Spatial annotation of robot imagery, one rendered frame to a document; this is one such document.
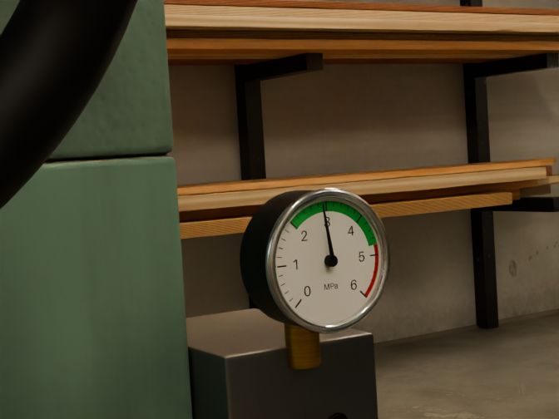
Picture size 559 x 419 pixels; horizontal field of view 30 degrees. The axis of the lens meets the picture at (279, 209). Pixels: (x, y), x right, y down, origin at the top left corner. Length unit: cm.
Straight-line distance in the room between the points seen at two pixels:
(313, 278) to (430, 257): 347
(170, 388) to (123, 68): 15
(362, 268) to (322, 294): 2
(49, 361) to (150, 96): 13
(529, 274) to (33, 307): 386
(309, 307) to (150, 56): 14
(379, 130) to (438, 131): 28
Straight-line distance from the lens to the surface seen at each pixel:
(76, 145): 47
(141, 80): 48
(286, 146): 353
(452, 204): 331
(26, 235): 46
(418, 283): 388
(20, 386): 47
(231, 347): 48
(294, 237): 44
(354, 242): 46
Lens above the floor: 71
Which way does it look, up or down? 3 degrees down
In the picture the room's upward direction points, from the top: 3 degrees counter-clockwise
